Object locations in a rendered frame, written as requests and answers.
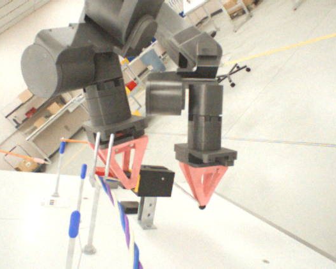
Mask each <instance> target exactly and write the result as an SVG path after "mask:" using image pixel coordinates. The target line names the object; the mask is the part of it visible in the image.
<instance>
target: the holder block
mask: <svg viewBox="0 0 336 269"><path fill-rule="evenodd" d="M146 167H149V168H146ZM162 178H164V180H162ZM174 179H175V172H173V171H171V170H169V169H168V168H166V167H164V166H161V165H141V166H140V182H139V186H138V192H134V190H131V191H132V192H134V194H135V195H136V196H138V197H171V195H172V189H173V182H174Z"/></svg>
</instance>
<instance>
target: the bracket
mask: <svg viewBox="0 0 336 269"><path fill-rule="evenodd" d="M156 201H157V197H140V204H139V208H138V215H137V216H133V218H134V220H135V221H136V222H137V224H138V225H139V226H140V227H141V228H142V229H143V230H144V229H157V227H156V226H155V225H154V224H153V222H154V215H155V211H156Z"/></svg>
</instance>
